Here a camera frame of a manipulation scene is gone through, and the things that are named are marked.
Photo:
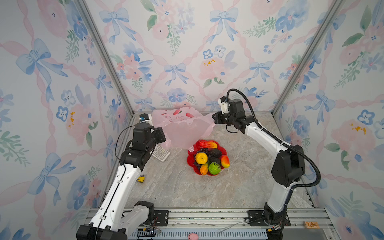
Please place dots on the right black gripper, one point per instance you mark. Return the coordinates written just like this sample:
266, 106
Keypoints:
218, 115

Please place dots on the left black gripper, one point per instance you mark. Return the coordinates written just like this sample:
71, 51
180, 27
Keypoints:
157, 131

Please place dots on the pink plastic bag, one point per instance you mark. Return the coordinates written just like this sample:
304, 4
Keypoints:
182, 127

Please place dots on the red-yellow pear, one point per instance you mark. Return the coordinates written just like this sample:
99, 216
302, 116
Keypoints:
225, 162

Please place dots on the yellow fruit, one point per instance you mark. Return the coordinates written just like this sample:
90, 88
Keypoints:
201, 158

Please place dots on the green custard apple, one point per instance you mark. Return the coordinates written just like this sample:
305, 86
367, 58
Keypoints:
214, 168

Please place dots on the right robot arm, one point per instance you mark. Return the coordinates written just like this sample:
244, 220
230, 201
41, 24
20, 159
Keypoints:
288, 167

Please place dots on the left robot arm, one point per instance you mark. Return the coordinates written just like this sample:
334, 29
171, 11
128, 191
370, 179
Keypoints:
110, 223

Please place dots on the white calculator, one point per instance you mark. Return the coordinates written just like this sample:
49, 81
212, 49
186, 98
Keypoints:
160, 153

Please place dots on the red-yellow mango fruit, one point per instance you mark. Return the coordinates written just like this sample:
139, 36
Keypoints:
207, 144

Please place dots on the dark avocado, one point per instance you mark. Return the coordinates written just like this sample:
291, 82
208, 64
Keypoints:
215, 153
215, 160

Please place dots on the small yellow black object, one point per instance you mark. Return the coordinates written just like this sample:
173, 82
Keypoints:
141, 179

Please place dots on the dark grape bunch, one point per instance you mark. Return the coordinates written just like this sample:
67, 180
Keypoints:
202, 151

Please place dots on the red flower-shaped plate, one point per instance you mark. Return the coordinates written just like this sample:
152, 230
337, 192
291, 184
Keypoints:
196, 148

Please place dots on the pink small object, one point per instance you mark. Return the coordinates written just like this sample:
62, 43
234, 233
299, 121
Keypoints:
193, 236

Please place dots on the small wooden tag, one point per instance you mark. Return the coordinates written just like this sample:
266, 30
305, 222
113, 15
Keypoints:
311, 225

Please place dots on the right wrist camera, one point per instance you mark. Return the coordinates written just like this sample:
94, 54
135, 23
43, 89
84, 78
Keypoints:
223, 102

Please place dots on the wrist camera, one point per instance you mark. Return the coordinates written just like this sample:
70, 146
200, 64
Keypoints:
223, 102
146, 118

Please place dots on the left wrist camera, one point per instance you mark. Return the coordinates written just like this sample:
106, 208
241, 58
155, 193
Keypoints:
146, 118

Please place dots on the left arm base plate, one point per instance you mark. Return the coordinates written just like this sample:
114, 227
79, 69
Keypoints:
160, 218

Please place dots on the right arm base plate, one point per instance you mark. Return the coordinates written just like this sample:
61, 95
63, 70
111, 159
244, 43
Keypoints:
258, 218

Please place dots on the aluminium front rail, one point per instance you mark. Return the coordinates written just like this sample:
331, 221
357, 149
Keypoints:
228, 224

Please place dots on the left corner aluminium post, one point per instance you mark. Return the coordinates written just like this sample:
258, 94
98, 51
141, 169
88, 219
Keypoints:
90, 23

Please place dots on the corner aluminium post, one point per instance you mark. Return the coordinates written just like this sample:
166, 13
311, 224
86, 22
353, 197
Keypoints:
320, 33
90, 23

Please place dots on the right corner aluminium post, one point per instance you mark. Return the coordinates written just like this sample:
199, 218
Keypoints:
320, 33

